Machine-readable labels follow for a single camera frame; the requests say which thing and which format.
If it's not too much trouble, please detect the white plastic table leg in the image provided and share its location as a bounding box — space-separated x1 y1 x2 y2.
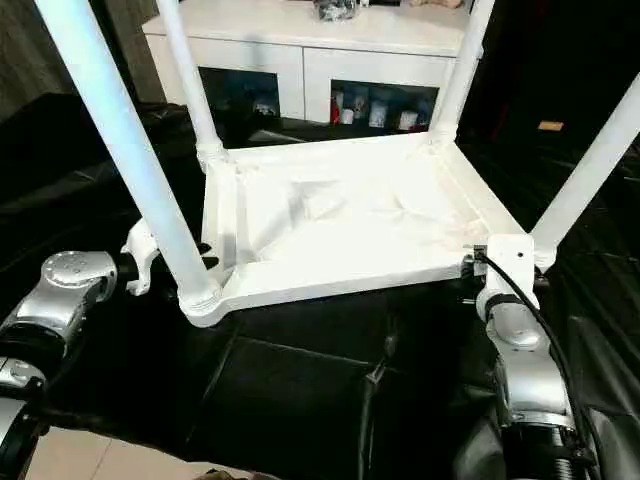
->
157 0 229 159
430 0 497 146
529 69 640 274
32 0 224 314

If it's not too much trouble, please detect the white plastic table top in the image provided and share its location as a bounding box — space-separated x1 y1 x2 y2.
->
177 132 556 329

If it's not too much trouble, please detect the black work mat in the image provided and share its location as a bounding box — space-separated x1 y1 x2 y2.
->
0 92 640 480

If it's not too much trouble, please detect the white sideboard cabinet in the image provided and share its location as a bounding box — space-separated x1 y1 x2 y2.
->
141 0 481 136

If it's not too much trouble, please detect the grey curtain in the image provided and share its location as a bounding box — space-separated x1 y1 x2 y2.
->
0 0 166 121

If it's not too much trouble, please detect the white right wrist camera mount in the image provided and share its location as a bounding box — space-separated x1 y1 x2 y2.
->
462 233 541 311

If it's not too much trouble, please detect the black right camera cable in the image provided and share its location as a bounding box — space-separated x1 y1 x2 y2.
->
472 247 601 480

